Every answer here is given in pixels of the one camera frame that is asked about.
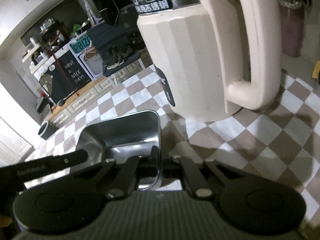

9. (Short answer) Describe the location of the square dark metal pan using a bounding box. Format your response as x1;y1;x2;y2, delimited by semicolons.
70;110;162;191

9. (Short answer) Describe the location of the black round cup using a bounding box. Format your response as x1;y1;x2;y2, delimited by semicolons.
38;121;58;140

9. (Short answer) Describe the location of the low wooden drawer cabinet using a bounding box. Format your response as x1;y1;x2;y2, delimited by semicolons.
45;59;145;127

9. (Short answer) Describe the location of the black nice day sign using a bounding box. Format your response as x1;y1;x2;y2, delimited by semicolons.
46;50;91;103

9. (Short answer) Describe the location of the teal license plate sign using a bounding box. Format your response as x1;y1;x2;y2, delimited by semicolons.
70;34;91;54

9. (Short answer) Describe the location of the cream kettle with handle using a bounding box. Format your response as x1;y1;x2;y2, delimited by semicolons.
132;0;281;122

